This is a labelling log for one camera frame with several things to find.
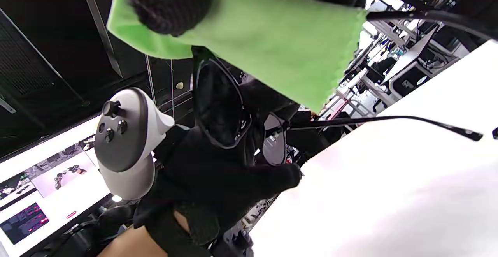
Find green cleaning cloth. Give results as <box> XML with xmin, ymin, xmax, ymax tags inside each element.
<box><xmin>106</xmin><ymin>0</ymin><xmax>369</xmax><ymax>113</ymax></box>

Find grey handheld controller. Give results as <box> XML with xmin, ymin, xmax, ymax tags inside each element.
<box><xmin>94</xmin><ymin>88</ymin><xmax>175</xmax><ymax>201</ymax></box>

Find person's right hand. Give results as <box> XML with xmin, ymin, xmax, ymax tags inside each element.
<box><xmin>115</xmin><ymin>0</ymin><xmax>498</xmax><ymax>40</ymax></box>

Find white lit monitor screen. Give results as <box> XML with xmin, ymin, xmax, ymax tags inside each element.
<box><xmin>0</xmin><ymin>115</ymin><xmax>117</xmax><ymax>257</ymax></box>

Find black rounded sunglasses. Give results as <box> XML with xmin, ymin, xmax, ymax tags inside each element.
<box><xmin>192</xmin><ymin>10</ymin><xmax>498</xmax><ymax>167</ymax></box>

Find person's left hand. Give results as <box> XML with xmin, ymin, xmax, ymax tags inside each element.
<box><xmin>132</xmin><ymin>79</ymin><xmax>303</xmax><ymax>257</ymax></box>

